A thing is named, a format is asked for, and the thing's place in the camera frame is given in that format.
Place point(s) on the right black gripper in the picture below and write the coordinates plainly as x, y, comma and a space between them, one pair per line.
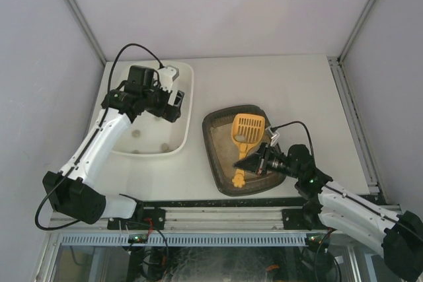
262, 160

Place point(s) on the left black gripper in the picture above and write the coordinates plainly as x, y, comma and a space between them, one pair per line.
170, 107

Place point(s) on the yellow litter scoop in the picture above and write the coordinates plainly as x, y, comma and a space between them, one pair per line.
250, 125

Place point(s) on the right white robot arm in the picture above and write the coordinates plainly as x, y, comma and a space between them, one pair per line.
397, 238

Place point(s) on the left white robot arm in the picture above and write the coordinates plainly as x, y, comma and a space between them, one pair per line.
71, 191

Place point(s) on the white plastic tray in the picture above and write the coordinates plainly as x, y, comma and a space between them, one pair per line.
152, 136

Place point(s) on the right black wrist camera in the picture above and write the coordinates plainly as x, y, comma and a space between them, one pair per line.
273, 134

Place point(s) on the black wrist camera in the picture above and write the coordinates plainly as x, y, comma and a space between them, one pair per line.
139, 78
273, 134

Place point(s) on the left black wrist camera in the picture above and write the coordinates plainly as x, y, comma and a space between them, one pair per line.
139, 78

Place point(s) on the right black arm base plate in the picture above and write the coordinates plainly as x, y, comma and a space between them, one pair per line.
296, 219

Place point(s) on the grey slotted cable duct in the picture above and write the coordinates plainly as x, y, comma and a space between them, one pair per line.
186, 239

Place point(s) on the aluminium front rail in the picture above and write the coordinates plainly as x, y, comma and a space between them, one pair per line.
226, 219

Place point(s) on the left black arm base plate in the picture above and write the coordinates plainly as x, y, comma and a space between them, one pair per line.
151, 218

